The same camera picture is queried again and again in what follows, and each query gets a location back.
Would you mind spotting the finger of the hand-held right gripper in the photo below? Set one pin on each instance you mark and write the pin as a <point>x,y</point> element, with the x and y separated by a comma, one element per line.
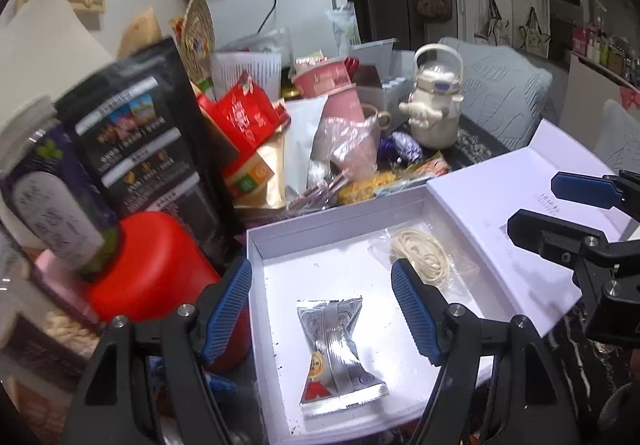
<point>582,190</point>
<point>545,235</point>

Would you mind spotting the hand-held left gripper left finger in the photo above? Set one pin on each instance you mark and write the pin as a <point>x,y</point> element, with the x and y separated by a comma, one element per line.
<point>227,312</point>

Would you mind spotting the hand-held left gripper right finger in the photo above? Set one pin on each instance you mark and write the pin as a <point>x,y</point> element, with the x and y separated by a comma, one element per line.
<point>415,315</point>

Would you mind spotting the clear bag of rubber bands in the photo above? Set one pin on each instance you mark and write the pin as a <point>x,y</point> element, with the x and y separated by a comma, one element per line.
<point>425,250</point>

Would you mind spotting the silver snack packet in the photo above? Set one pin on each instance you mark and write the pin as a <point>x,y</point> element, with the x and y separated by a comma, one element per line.
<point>335,350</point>

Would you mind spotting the white gift box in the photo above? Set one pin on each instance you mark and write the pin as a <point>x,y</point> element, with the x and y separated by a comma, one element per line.
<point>325,265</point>

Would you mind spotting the grey cushioned chair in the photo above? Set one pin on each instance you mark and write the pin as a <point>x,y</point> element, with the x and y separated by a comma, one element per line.
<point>620,135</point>

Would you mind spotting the red plastic container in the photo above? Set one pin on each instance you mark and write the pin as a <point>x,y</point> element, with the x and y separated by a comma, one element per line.
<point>150,265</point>

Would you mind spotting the grey chair cushion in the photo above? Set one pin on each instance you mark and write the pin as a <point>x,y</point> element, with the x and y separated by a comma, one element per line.
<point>500,85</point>

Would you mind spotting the orange box with green label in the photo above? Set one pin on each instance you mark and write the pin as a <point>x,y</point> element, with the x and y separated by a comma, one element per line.
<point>250,180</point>

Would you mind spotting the colourful snack packet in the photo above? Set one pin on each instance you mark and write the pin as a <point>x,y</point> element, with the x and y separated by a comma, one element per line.
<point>425,170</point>

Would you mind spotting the yellow snack packet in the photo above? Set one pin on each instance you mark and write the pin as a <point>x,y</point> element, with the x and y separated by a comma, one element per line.
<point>365,185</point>

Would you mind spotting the row of colourful bottles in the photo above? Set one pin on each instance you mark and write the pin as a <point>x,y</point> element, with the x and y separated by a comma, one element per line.
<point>600,47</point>

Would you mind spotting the pink striped candy packet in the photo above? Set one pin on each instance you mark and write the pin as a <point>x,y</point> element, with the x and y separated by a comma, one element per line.
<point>315,192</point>

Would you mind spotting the gold foil bag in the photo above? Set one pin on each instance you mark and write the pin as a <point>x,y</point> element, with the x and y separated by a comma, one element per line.
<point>275,160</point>

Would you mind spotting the purple foil candy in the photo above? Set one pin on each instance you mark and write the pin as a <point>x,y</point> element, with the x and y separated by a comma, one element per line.
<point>407,147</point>

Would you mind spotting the clear packet of pale snacks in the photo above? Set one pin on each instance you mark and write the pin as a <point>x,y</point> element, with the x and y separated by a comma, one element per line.
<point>65,327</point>

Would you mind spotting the star print tote bag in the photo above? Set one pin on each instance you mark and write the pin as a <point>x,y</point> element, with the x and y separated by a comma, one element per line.
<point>492,20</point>
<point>534,32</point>

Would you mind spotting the white cartoon kettle bottle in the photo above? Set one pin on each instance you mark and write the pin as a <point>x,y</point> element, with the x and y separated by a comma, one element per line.
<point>430,115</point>

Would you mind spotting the pink box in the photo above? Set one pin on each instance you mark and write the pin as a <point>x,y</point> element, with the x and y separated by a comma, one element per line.
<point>55,275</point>

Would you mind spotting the crumpled clear plastic bag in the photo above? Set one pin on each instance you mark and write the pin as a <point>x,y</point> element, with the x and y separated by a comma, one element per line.
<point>345,145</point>

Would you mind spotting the black snack bag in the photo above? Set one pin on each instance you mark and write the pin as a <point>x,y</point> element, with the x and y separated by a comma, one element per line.
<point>135,145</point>

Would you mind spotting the red snack packet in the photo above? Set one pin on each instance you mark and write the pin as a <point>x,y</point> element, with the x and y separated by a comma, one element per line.
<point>245,117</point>

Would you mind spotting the brown mug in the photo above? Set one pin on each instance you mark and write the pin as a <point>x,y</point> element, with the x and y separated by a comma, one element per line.
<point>380,117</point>

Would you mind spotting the purple label bottle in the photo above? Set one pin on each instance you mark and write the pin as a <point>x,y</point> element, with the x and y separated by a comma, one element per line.
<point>50,205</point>

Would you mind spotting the tall pink cup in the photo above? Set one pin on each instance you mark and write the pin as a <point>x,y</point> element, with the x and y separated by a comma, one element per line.
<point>345,110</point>

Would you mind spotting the white striped container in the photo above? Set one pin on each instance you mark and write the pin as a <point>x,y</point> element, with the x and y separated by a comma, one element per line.
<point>250,70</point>

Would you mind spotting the grey cardboard box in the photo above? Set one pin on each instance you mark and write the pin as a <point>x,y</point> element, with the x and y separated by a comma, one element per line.
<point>380,50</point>

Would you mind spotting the pink noodle cup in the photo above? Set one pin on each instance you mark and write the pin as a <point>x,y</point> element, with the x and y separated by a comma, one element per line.
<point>322,77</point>

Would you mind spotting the clear plastic container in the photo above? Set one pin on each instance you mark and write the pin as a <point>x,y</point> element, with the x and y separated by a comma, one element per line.
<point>260,41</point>

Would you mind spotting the green white pouch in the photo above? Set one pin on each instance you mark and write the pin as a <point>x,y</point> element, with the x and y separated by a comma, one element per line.
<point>345,30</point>

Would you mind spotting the round woven mat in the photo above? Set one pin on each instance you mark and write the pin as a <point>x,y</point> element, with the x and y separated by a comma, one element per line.
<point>200,25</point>

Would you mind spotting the tan paper packet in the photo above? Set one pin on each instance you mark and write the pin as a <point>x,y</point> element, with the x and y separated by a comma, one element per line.
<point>140,32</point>

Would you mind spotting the white paper sheet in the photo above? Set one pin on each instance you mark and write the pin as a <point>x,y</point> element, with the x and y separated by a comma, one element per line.
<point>45,40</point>

